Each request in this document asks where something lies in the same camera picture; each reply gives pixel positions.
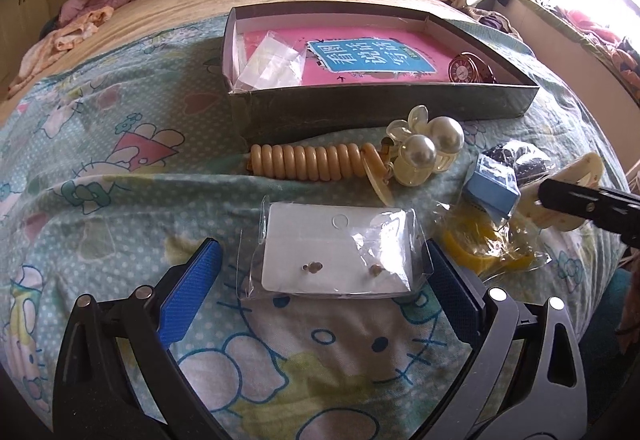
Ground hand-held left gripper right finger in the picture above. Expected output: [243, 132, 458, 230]
[424, 238, 588, 440]

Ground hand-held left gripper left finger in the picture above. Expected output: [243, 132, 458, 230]
[52, 238, 236, 440]

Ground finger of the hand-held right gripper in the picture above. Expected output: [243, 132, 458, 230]
[537, 177, 640, 249]

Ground cream toothed hair claw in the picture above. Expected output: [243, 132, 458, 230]
[510, 152, 614, 233]

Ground bagged yellow bangle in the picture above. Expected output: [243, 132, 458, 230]
[432, 202, 552, 279]

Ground small blue box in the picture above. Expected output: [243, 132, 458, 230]
[462, 154, 522, 221]

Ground bagged white earring card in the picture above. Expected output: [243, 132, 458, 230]
[237, 200, 426, 303]

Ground beige spiral hair tie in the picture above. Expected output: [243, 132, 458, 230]
[245, 142, 397, 213]

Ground dark shallow cardboard box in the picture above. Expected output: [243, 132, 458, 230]
[220, 2, 541, 141]

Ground cartoon print blanket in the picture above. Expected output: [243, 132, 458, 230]
[0, 12, 632, 440]

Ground cream flower hair clip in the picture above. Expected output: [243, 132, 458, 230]
[385, 104, 432, 149]

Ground clothes on window ledge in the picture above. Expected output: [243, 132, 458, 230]
[517, 0, 640, 93]

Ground brown round wristwatch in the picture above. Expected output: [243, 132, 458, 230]
[446, 50, 499, 84]

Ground clear plastic bag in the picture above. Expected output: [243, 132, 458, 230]
[235, 32, 307, 93]

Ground pink book with blue label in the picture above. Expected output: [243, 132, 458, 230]
[242, 24, 457, 86]

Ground peach patterned cloth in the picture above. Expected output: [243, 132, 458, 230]
[9, 7, 116, 91]

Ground dark dotted hair tie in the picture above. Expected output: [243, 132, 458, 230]
[487, 142, 549, 183]

